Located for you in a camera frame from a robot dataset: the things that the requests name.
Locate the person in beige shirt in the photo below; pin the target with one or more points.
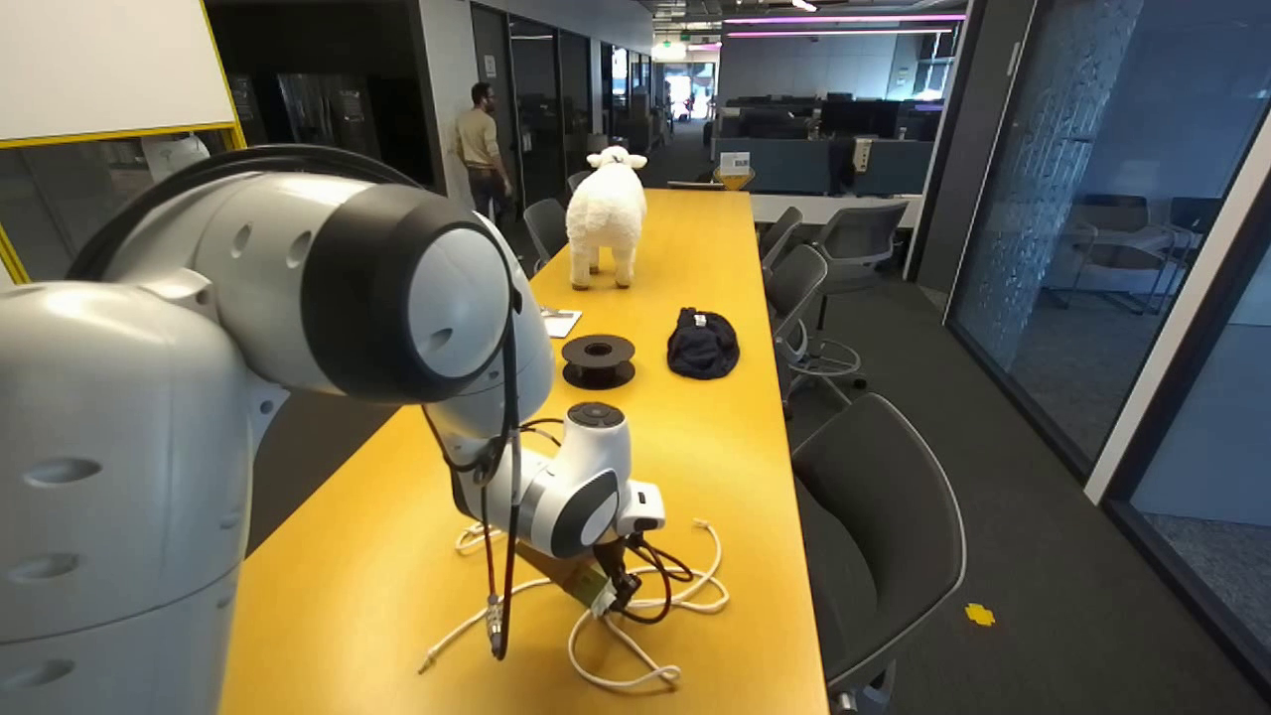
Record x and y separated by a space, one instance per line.
479 144

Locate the grey office chair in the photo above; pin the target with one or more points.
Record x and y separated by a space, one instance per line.
878 531
860 232
778 236
801 282
547 227

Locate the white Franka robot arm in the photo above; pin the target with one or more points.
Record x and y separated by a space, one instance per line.
104 438

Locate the tan wrist camera mount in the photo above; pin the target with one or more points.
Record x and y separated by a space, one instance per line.
556 566

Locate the whiteboard with yellow frame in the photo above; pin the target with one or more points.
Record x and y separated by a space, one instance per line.
104 66

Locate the grey background table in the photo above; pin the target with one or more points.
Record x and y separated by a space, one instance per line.
835 208

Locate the black empty spool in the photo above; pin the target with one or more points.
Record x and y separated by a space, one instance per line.
597 360

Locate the black crumpled cloth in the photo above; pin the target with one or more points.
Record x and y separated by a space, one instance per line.
701 344

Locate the textured grey column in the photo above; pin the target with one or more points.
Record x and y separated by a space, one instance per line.
1056 201

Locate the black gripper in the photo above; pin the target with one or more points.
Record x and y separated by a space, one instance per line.
611 558

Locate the white glass wall frame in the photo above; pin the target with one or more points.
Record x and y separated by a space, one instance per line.
1178 305

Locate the white plush sheep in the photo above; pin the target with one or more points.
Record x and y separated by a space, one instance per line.
606 220

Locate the chair behind glass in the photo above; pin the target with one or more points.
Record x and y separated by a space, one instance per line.
1124 252

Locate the yellow floor marker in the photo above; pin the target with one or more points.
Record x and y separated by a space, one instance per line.
977 612

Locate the pink ceiling light strip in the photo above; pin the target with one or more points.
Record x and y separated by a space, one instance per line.
846 21

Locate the white paper sheet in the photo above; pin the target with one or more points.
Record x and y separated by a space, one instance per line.
562 323

